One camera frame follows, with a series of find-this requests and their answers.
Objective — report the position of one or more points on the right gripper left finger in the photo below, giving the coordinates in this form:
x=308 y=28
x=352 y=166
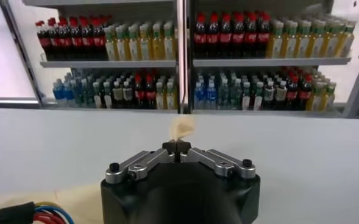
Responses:
x=142 y=162

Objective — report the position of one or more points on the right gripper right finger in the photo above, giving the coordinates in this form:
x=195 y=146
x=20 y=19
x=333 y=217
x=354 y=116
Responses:
x=215 y=161

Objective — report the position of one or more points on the pale yellow t-shirt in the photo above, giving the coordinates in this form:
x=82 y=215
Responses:
x=181 y=128

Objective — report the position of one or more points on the blue label water bottle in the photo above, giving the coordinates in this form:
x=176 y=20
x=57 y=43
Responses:
x=211 y=94
x=68 y=92
x=199 y=94
x=57 y=92

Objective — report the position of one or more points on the green soda bottle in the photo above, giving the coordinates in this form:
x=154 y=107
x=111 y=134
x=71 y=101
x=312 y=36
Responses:
x=78 y=92
x=223 y=94
x=235 y=94
x=87 y=92

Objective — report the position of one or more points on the red cap cola bottle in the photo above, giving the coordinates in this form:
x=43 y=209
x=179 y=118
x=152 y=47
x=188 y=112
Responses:
x=65 y=41
x=54 y=41
x=213 y=38
x=139 y=94
x=263 y=38
x=238 y=38
x=225 y=38
x=76 y=41
x=87 y=41
x=200 y=38
x=150 y=94
x=99 y=41
x=250 y=38
x=304 y=94
x=292 y=94
x=44 y=41

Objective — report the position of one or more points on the white label dark bottle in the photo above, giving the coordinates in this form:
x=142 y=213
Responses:
x=280 y=94
x=269 y=94
x=127 y=94
x=117 y=94

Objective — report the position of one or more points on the green cap tea bottle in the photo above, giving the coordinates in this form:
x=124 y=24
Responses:
x=107 y=94
x=97 y=94
x=246 y=95
x=257 y=95

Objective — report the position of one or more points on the metal bottle shelf rack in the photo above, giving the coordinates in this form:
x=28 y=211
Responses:
x=270 y=61
x=106 y=64

